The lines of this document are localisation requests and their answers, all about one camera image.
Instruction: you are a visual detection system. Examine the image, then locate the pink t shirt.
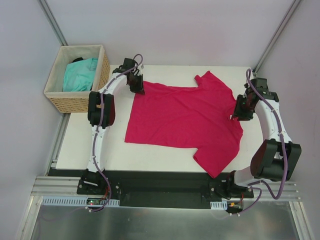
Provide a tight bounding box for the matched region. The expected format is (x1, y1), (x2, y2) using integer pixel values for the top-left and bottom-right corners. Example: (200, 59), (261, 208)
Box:
(124, 71), (244, 178)

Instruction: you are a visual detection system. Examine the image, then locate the wicker basket with liner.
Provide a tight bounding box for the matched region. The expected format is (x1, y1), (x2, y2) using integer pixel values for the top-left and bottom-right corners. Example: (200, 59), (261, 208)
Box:
(44, 44), (111, 113)

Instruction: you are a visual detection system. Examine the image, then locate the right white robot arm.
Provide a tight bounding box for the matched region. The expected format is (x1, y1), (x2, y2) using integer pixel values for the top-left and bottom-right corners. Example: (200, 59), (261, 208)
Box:
(224, 73), (302, 200)

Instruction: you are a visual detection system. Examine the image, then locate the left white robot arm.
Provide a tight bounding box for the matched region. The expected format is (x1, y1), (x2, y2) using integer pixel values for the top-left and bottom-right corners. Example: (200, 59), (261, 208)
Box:
(81, 54), (145, 195)

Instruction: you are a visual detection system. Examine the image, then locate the teal t shirt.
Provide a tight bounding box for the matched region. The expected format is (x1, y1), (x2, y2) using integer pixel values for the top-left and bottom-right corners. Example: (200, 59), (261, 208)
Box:
(62, 58), (98, 92)

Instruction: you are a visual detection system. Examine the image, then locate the black garment in basket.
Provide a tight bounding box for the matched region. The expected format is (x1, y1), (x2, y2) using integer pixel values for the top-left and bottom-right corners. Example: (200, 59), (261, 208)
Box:
(72, 57), (84, 63)

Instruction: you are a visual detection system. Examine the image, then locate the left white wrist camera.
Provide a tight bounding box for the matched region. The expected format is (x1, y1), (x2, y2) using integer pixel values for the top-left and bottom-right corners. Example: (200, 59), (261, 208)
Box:
(138, 64), (144, 75)

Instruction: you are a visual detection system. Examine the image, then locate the right white cable duct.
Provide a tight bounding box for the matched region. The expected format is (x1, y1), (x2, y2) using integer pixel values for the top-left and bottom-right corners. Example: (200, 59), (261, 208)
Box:
(210, 200), (228, 211)

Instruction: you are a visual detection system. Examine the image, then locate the white cable duct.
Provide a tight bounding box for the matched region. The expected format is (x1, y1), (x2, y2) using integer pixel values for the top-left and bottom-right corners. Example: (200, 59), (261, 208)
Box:
(210, 200), (228, 211)
(42, 196), (120, 208)

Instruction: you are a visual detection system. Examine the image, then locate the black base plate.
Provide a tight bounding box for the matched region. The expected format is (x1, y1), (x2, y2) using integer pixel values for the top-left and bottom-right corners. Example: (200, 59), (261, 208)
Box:
(48, 169), (255, 209)

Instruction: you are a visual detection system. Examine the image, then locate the right aluminium frame post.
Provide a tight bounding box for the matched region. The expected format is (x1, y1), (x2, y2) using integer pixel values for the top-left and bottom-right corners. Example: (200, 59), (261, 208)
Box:
(252, 0), (303, 77)

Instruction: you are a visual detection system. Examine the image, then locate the aluminium frame post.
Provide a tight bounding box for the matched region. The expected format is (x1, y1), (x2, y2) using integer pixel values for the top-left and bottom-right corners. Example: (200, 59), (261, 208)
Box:
(252, 0), (303, 77)
(37, 0), (68, 46)

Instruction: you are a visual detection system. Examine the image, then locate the left aluminium frame post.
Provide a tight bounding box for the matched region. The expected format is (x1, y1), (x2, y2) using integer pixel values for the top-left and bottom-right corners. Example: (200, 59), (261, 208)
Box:
(37, 0), (68, 46)

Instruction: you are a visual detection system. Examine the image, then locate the front aluminium rail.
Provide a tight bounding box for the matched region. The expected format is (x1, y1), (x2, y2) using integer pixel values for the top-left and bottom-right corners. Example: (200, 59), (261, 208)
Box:
(31, 176), (303, 202)

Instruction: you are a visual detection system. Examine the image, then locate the left white cable duct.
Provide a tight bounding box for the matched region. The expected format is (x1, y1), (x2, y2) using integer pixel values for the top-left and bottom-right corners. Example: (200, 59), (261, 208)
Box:
(42, 196), (120, 208)

